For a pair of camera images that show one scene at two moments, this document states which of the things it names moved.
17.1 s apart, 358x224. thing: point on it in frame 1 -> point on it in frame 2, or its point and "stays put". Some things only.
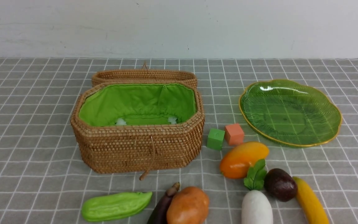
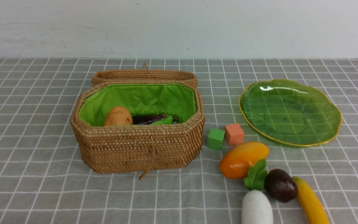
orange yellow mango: (235, 162) stays put
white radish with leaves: (257, 207) stays put
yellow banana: (314, 209) stays put
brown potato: (190, 205) -> (118, 115)
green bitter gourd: (103, 207) -> (168, 120)
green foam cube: (215, 138) stays put
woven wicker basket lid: (143, 75) stays put
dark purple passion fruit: (281, 185) stays put
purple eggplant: (159, 215) -> (147, 119)
